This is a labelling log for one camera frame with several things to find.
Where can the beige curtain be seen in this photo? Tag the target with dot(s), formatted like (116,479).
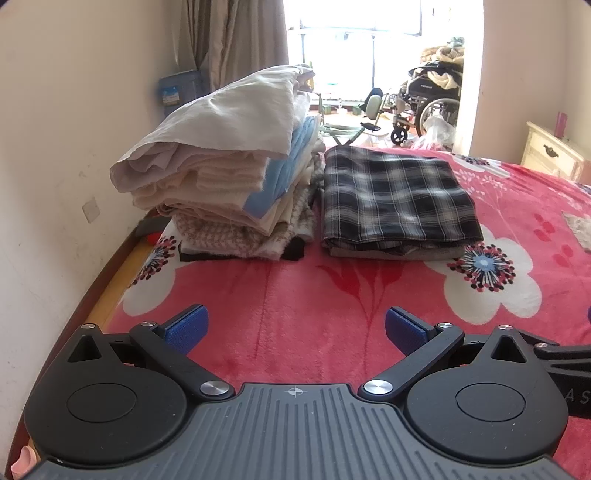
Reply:
(231,41)

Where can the person's left hand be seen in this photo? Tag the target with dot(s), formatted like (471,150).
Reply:
(24,464)

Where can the cream nightstand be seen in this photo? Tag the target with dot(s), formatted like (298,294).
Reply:
(554,154)

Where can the green padded headrest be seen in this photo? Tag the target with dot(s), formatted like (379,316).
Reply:
(374,104)

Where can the black white plaid pants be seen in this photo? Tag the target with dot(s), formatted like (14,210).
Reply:
(397,198)

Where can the red box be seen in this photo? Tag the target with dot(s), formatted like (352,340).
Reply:
(152,230)

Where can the wheelchair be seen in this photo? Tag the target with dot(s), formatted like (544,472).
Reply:
(429,110)

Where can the grey patterned cloth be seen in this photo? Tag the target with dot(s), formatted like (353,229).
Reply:
(579,230)

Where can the pink cup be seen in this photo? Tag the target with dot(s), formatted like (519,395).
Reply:
(560,124)

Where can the stack of folded clothes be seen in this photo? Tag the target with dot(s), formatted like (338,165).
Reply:
(217,161)

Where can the grey folded sweatshirt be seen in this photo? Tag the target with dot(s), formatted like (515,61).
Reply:
(415,253)

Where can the blue water bottle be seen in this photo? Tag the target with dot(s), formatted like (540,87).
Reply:
(180,94)

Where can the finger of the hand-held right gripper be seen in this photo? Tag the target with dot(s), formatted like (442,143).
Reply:
(563,353)

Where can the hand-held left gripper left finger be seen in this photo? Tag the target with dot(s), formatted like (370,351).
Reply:
(187,327)

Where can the beige bundled blanket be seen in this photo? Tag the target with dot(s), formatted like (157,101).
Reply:
(443,60)

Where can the pink floral blanket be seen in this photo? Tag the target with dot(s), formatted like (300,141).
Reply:
(300,295)

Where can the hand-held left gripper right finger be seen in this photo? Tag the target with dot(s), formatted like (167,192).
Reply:
(406,330)

